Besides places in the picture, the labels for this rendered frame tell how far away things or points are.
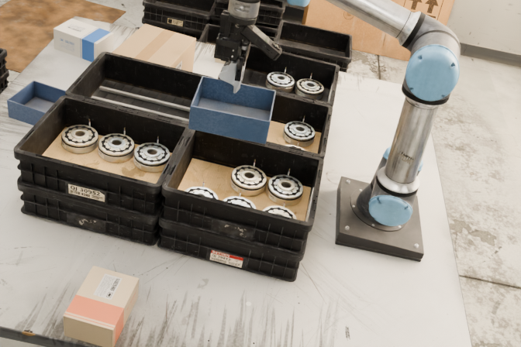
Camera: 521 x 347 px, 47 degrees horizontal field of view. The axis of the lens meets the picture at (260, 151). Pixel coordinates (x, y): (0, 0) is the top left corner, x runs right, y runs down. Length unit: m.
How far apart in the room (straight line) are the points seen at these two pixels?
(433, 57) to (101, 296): 0.95
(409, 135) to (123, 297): 0.80
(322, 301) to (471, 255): 1.54
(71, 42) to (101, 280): 1.24
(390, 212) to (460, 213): 1.68
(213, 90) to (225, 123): 0.16
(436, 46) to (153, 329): 0.95
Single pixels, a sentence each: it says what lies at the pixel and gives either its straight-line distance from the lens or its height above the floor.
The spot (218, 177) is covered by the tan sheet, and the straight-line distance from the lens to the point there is 1.74.
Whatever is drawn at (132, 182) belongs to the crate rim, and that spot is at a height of 0.93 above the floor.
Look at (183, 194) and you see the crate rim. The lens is 1.52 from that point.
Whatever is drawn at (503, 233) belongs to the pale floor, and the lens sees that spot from 3.32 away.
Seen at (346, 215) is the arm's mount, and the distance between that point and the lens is 1.84.
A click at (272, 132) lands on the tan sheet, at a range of 1.97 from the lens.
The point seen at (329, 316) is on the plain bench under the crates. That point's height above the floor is 0.70.
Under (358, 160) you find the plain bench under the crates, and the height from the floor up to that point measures 0.70.
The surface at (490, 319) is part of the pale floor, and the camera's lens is 2.85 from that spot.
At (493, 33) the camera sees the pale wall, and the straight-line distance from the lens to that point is 5.02.
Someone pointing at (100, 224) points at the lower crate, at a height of 0.74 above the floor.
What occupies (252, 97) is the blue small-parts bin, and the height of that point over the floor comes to 1.11.
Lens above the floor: 1.94
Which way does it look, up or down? 37 degrees down
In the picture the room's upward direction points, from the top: 12 degrees clockwise
